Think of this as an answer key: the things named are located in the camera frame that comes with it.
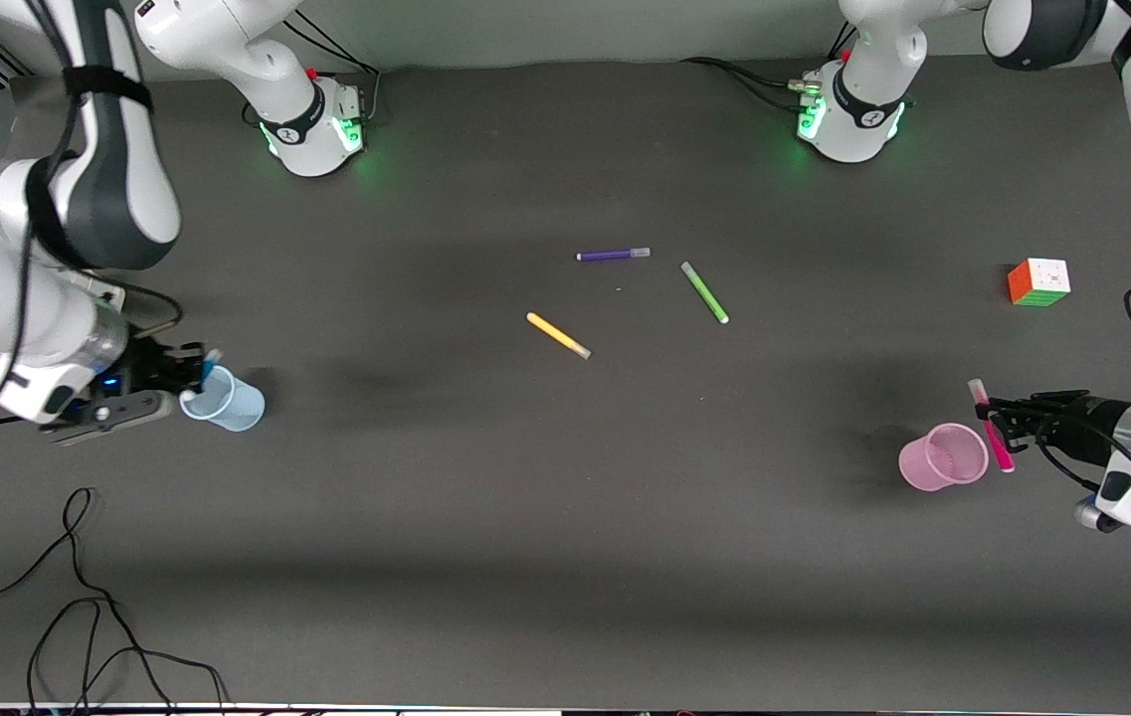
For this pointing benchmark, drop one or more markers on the blue marker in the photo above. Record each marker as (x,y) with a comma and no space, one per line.
(211,360)

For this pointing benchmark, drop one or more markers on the translucent pink cup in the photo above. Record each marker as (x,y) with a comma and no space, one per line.
(943,459)

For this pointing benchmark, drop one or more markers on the multicoloured puzzle cube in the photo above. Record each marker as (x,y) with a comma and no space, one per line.
(1038,281)

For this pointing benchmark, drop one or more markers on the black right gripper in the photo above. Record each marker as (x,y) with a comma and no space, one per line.
(153,364)

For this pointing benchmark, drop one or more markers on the green marker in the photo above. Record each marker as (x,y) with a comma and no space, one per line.
(704,291)

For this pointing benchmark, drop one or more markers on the yellow marker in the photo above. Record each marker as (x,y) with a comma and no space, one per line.
(558,335)

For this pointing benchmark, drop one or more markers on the purple marker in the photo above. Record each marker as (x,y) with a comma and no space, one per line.
(613,255)

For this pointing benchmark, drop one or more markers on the translucent blue cup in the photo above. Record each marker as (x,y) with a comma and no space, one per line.
(232,406)

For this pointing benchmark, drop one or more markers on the pink marker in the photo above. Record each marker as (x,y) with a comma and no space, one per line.
(999,452)

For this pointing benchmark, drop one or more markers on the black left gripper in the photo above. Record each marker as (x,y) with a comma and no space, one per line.
(1090,415)

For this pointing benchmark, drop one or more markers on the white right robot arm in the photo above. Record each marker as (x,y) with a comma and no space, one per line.
(117,149)

